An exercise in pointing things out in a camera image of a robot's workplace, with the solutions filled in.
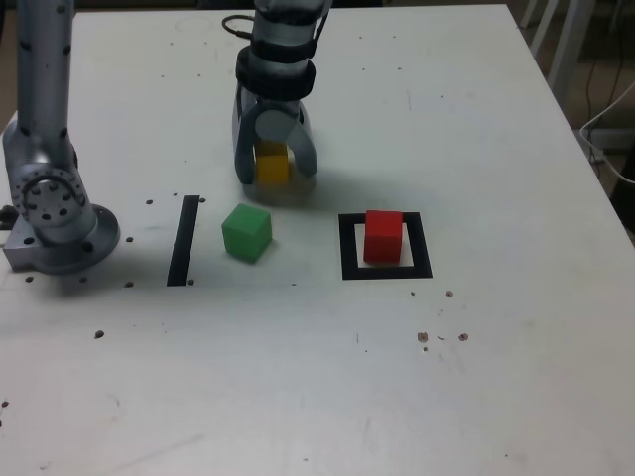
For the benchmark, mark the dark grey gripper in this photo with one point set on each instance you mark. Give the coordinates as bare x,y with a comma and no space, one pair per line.
283,105

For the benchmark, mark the yellow cube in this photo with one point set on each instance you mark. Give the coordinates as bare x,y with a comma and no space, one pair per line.
273,168

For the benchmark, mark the green cube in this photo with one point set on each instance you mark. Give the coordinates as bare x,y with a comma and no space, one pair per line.
245,233

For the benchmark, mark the red cube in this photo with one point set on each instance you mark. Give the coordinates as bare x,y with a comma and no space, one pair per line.
382,238

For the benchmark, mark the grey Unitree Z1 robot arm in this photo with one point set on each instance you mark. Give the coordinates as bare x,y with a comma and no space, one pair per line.
54,238

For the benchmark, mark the black tape square outline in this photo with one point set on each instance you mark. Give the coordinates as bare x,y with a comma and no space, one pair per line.
347,248

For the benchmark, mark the black tape strip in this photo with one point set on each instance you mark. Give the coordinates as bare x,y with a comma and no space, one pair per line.
182,243

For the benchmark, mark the white furniture legs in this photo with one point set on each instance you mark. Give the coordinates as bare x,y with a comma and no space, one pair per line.
565,44

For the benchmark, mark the white box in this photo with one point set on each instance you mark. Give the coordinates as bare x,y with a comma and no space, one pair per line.
615,140

